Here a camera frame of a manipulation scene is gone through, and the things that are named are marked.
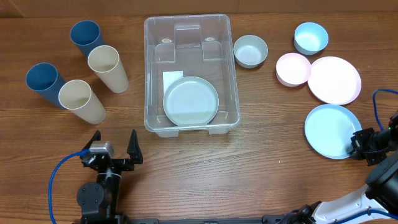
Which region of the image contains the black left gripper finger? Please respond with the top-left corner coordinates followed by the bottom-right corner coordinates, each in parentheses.
top-left (127, 129), bottom-right (143, 164)
top-left (83, 130), bottom-right (101, 149)

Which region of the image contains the grey plate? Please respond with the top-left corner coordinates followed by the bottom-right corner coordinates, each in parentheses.
top-left (163, 77), bottom-right (220, 126)

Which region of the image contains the dark blue cup rear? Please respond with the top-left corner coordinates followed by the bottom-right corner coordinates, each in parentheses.
top-left (70, 20), bottom-right (106, 57)

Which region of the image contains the clear plastic storage bin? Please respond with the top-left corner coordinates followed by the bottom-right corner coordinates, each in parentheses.
top-left (144, 14), bottom-right (241, 138)

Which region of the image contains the beige cup front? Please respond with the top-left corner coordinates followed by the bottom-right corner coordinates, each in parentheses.
top-left (58, 80), bottom-right (106, 124)

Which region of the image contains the dark blue cup front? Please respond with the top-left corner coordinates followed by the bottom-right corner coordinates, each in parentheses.
top-left (25, 62), bottom-right (66, 110)

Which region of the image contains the pink plate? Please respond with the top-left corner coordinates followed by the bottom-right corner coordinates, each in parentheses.
top-left (308, 56), bottom-right (362, 105)

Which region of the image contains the dark blue cup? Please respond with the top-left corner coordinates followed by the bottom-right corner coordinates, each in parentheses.
top-left (70, 20), bottom-right (106, 57)
top-left (25, 62), bottom-right (66, 110)

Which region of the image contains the light blue bowl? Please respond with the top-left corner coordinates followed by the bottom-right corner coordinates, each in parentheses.
top-left (294, 22), bottom-right (329, 55)

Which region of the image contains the light blue plate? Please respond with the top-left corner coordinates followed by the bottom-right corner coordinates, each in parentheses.
top-left (304, 104), bottom-right (362, 159)

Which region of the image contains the pink bowl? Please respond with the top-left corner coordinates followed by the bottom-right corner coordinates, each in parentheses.
top-left (275, 53), bottom-right (312, 87)

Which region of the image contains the beige cup rear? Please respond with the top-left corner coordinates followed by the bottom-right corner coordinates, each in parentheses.
top-left (87, 45), bottom-right (129, 93)

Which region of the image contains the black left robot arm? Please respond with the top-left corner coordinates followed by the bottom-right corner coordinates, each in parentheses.
top-left (76, 130), bottom-right (143, 224)

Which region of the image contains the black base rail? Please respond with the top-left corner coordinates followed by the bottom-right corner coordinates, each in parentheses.
top-left (127, 215), bottom-right (287, 224)

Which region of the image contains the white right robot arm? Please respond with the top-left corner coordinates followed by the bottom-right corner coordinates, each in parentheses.
top-left (280, 114), bottom-right (397, 223)

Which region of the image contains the beige cup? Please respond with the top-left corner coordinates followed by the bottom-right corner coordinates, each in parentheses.
top-left (58, 80), bottom-right (106, 124)
top-left (87, 45), bottom-right (129, 93)

